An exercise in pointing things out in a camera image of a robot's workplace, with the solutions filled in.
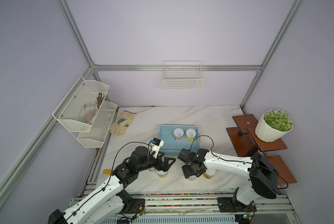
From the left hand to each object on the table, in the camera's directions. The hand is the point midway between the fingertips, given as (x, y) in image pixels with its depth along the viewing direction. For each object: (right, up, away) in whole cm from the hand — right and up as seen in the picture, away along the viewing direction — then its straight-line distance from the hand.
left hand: (168, 158), depth 73 cm
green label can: (-7, -3, -9) cm, 12 cm away
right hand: (+14, -12, +9) cm, 21 cm away
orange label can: (-4, -11, +8) cm, 14 cm away
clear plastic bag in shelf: (-46, +25, +5) cm, 52 cm away
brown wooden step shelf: (+57, +4, +30) cm, 65 cm away
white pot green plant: (+50, +18, -8) cm, 54 cm away
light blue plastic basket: (+17, +2, +25) cm, 31 cm away
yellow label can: (+15, +10, +23) cm, 30 cm away
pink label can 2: (+14, -13, +6) cm, 20 cm away
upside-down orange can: (+23, -10, +6) cm, 26 cm away
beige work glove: (-37, +18, +35) cm, 55 cm away
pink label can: (+7, +10, +24) cm, 27 cm away
